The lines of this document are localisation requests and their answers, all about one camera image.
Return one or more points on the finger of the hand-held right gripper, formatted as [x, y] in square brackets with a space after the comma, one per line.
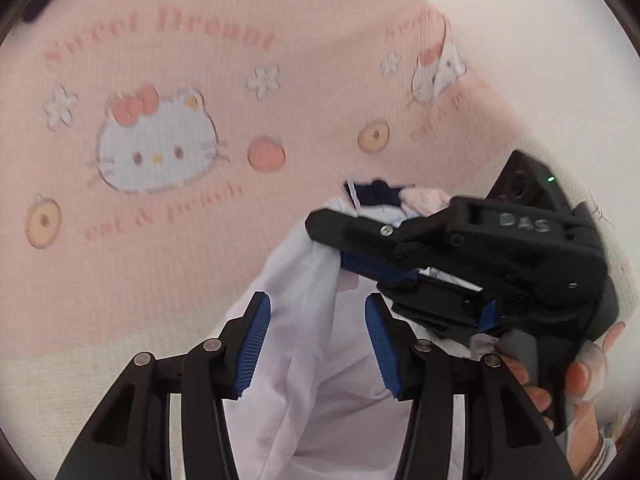
[360, 235]
[440, 310]

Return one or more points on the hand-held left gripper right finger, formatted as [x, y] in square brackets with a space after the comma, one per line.
[382, 350]

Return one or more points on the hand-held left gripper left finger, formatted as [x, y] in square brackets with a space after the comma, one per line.
[252, 340]

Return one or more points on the pile of small patterned clothes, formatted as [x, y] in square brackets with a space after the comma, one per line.
[375, 192]

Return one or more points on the white shirt with navy trim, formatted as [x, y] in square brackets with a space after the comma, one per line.
[310, 360]

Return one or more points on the person's right forearm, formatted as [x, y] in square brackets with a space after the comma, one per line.
[590, 440]

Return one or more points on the person's right hand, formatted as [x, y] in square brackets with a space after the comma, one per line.
[585, 375]

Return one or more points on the pink printed garment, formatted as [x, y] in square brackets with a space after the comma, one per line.
[425, 200]

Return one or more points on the pink cat-print blanket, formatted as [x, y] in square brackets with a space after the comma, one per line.
[200, 35]

